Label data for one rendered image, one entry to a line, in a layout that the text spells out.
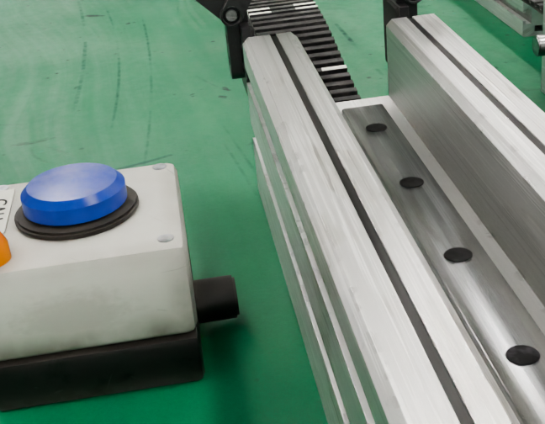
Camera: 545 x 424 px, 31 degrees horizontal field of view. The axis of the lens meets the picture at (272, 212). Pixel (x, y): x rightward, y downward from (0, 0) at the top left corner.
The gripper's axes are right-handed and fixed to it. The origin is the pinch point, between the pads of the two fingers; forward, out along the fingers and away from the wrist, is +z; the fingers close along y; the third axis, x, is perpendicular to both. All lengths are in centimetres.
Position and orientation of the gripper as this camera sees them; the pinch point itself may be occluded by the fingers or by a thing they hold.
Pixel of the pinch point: (323, 58)
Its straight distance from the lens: 55.5
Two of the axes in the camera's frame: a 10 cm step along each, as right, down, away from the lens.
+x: 1.4, 4.3, -8.9
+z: 0.9, 8.9, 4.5
